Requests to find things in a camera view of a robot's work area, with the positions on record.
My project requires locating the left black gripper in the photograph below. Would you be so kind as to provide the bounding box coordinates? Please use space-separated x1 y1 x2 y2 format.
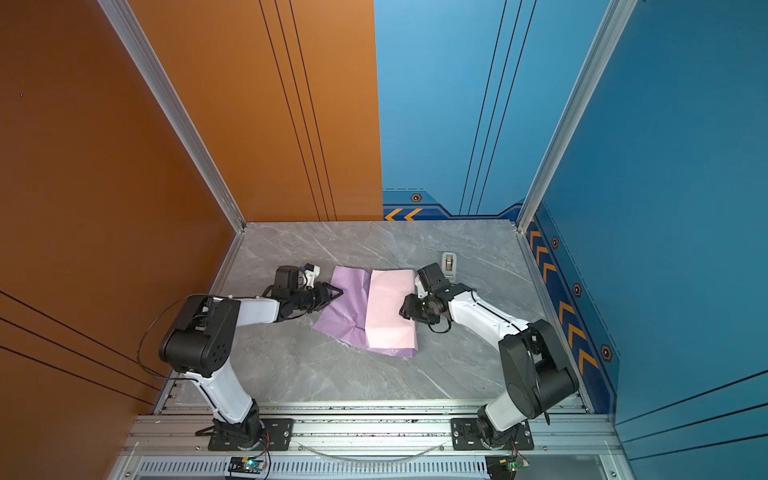
290 282 344 314

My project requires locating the purple wrapping paper sheet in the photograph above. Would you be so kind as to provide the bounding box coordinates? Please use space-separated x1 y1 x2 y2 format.
313 266 418 358

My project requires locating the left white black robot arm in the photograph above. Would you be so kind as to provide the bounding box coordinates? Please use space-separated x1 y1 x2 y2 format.
159 264 344 450

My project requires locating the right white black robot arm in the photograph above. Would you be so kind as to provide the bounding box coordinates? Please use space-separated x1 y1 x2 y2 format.
400 263 580 449

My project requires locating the white tape dispenser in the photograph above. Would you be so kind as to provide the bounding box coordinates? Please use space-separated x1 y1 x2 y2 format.
441 252 457 282

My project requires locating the right green circuit board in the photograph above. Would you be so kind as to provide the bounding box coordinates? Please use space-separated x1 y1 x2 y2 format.
485 456 517 480

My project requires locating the green circuit board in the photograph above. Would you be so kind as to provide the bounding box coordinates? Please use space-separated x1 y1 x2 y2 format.
227 456 267 478
485 456 517 480

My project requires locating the left green circuit board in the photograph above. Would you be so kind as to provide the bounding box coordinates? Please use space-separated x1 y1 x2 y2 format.
227 456 267 478

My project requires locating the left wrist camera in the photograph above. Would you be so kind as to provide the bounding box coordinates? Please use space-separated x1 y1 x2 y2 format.
300 263 321 289

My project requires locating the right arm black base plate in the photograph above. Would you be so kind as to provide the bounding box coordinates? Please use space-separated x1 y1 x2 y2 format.
450 417 535 451

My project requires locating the clear curved cable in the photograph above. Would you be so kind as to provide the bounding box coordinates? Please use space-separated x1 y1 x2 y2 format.
296 440 448 464

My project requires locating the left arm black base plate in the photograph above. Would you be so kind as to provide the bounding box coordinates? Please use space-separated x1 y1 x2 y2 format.
208 418 294 452

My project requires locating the aluminium front rail frame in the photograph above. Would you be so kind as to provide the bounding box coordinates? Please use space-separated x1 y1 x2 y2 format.
110 396 632 479

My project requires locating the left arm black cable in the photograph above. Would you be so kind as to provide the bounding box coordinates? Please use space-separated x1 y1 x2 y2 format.
136 293 199 382

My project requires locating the left aluminium corner post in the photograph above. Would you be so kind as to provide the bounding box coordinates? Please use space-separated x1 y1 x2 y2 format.
97 0 247 234

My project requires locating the aluminium corner post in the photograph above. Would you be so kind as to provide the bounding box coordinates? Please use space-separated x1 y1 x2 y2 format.
97 0 247 234
515 0 640 234

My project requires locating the right aluminium corner post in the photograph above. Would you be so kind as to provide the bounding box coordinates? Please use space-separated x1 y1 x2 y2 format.
515 0 640 234

